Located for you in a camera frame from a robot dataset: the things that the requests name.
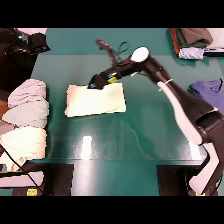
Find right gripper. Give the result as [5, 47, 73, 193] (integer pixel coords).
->
[87, 69, 118, 91]

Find white T-shirt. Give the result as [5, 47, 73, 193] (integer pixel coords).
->
[64, 82, 128, 118]

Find pale pink garment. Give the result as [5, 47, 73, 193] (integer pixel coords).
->
[7, 78, 48, 110]

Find pale grey garment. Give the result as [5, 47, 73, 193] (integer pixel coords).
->
[1, 99, 51, 130]

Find red garment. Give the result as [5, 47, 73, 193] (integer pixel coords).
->
[167, 28, 182, 56]

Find black garment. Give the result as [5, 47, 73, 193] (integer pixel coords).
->
[0, 28, 52, 92]

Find lavender garment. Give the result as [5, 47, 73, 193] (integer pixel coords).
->
[178, 46, 205, 61]

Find cream garment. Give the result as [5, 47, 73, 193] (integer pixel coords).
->
[0, 125, 48, 162]

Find brown garment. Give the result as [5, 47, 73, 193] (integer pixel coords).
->
[181, 28, 214, 46]

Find purple T-shirt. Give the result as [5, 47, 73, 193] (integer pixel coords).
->
[189, 78, 224, 116]

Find black cable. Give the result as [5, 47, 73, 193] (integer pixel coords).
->
[116, 41, 130, 58]
[0, 143, 45, 195]

